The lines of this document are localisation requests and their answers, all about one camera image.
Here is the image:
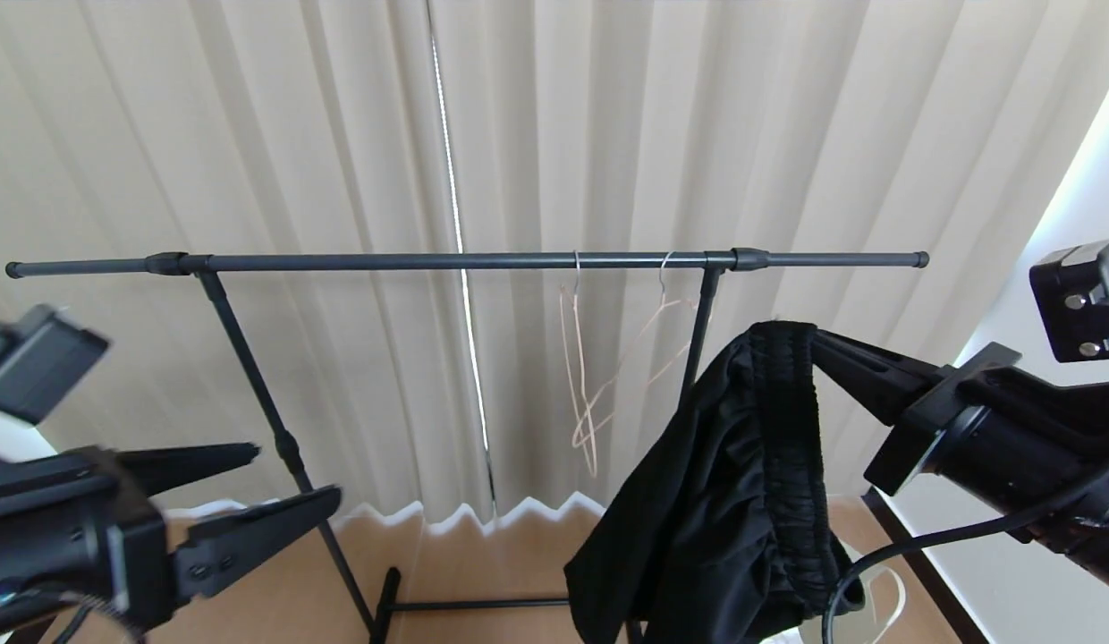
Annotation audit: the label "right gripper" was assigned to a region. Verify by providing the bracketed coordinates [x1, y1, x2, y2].
[863, 343, 1109, 515]

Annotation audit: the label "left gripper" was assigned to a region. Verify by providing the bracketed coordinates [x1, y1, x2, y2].
[0, 442, 343, 629]

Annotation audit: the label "black shorts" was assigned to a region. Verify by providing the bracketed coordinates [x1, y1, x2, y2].
[563, 320, 855, 644]

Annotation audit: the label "pink clothes hanger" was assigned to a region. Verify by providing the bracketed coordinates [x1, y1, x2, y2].
[559, 250, 602, 478]
[571, 252, 712, 453]

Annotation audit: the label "white laundry basket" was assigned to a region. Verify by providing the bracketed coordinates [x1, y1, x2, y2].
[836, 541, 909, 644]

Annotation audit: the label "black clothes rack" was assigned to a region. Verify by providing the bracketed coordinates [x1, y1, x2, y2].
[4, 248, 929, 644]

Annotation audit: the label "beige curtain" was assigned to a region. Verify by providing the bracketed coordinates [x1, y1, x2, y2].
[0, 0, 1109, 530]

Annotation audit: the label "black cable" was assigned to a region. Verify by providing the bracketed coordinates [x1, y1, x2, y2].
[823, 452, 1109, 644]

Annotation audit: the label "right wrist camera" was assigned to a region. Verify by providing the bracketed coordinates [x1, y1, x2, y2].
[1029, 239, 1109, 364]

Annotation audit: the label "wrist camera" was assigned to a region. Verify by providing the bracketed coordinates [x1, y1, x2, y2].
[0, 304, 110, 427]
[1029, 239, 1109, 364]

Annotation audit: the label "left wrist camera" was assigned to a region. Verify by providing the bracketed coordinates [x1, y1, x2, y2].
[0, 304, 110, 427]

